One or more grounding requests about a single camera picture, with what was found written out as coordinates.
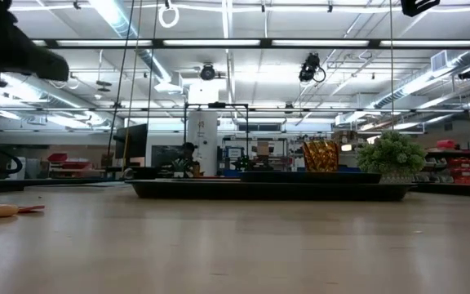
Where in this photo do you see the amber patterned cup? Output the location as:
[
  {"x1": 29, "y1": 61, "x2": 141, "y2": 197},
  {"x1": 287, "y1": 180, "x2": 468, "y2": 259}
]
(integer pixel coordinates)
[{"x1": 302, "y1": 140, "x2": 340, "y2": 173}]

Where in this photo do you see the black rectangular tray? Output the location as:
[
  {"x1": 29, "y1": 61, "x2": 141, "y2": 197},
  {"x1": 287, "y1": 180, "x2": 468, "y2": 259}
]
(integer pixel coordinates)
[{"x1": 125, "y1": 178, "x2": 418, "y2": 203}]

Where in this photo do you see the white appliance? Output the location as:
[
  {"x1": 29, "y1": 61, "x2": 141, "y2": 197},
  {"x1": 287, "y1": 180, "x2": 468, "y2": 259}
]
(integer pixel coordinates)
[{"x1": 8, "y1": 156, "x2": 27, "y2": 180}]

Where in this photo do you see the black monitor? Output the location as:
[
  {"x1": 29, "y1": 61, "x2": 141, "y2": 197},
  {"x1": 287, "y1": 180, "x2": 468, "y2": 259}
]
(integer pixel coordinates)
[{"x1": 113, "y1": 123, "x2": 149, "y2": 161}]

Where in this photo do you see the green potted plant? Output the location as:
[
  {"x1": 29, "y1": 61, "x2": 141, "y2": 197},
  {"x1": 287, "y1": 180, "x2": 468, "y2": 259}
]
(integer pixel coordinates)
[{"x1": 355, "y1": 130, "x2": 428, "y2": 184}]

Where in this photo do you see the person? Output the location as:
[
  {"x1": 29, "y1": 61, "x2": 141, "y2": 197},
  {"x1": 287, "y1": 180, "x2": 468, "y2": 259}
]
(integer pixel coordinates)
[{"x1": 180, "y1": 141, "x2": 198, "y2": 177}]

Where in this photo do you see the small potted plant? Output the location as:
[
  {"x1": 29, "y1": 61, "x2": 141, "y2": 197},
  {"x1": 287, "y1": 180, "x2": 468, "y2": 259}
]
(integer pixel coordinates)
[{"x1": 171, "y1": 158, "x2": 191, "y2": 178}]

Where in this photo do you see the white pillar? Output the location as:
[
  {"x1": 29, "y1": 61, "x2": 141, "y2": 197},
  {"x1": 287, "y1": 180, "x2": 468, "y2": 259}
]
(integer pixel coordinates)
[{"x1": 187, "y1": 110, "x2": 219, "y2": 177}]

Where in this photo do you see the dark distant plant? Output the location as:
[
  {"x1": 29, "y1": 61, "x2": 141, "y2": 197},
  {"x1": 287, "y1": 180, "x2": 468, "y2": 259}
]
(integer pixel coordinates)
[{"x1": 233, "y1": 157, "x2": 275, "y2": 172}]

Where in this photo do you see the thin black hanging cable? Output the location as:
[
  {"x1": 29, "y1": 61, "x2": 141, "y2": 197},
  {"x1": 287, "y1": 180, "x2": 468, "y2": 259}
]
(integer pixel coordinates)
[{"x1": 388, "y1": 0, "x2": 394, "y2": 120}]

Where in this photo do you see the olive hanging cable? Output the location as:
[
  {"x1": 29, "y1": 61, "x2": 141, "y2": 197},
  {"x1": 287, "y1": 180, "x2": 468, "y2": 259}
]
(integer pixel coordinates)
[{"x1": 122, "y1": 0, "x2": 144, "y2": 164}]

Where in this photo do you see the overhead frame bar with lights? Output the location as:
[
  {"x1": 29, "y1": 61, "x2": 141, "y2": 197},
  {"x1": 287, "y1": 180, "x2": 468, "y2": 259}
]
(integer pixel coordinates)
[{"x1": 30, "y1": 38, "x2": 470, "y2": 51}]

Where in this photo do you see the black ceiling-mounted camera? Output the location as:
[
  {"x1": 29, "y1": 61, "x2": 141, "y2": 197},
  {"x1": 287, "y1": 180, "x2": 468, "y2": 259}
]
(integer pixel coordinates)
[
  {"x1": 298, "y1": 51, "x2": 326, "y2": 83},
  {"x1": 199, "y1": 63, "x2": 217, "y2": 82}
]

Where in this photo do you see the black metal table frame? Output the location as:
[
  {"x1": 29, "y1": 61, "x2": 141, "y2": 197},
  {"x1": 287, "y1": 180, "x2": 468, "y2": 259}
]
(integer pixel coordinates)
[{"x1": 0, "y1": 176, "x2": 470, "y2": 199}]

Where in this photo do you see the white hanging ring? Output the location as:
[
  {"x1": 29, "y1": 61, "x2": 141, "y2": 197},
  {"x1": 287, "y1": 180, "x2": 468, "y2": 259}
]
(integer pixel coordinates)
[{"x1": 157, "y1": 2, "x2": 180, "y2": 29}]

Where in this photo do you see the distant black frame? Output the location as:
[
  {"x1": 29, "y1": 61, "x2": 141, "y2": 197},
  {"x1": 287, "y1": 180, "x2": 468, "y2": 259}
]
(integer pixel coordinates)
[{"x1": 183, "y1": 101, "x2": 251, "y2": 180}]

